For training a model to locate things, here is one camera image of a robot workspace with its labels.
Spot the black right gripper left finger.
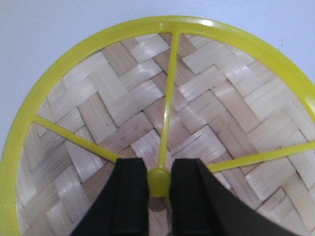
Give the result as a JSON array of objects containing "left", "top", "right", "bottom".
[{"left": 71, "top": 158, "right": 149, "bottom": 236}]

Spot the woven bamboo steamer lid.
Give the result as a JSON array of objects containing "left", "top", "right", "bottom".
[{"left": 0, "top": 16, "right": 315, "bottom": 236}]

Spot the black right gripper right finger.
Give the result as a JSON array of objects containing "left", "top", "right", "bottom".
[{"left": 170, "top": 159, "right": 293, "bottom": 236}]

